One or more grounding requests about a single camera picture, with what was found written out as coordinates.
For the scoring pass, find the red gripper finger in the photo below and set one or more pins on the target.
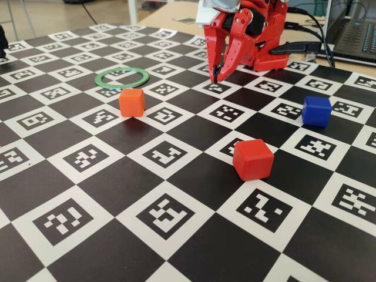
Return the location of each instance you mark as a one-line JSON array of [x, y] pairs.
[[214, 47], [238, 53]]

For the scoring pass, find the blue cube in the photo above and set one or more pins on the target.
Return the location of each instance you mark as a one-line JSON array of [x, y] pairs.
[[316, 111]]

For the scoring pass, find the red cube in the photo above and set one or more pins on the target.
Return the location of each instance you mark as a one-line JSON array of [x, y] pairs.
[[254, 161]]

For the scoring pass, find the red robot arm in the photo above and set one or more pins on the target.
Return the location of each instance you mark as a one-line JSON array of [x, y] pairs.
[[276, 29]]

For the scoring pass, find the orange cube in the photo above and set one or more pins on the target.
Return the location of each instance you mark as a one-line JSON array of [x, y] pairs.
[[132, 102]]

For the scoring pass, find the black clamp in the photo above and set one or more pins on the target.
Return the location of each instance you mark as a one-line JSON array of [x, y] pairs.
[[293, 47]]

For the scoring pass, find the white furniture leg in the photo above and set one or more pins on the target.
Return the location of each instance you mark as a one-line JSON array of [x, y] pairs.
[[133, 11]]

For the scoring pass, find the dark laptop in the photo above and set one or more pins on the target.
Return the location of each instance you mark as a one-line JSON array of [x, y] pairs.
[[352, 35]]

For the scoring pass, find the checkerboard marker board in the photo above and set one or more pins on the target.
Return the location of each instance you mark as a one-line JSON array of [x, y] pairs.
[[188, 205]]

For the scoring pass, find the black stand object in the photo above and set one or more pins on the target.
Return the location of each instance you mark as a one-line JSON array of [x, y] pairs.
[[3, 41]]

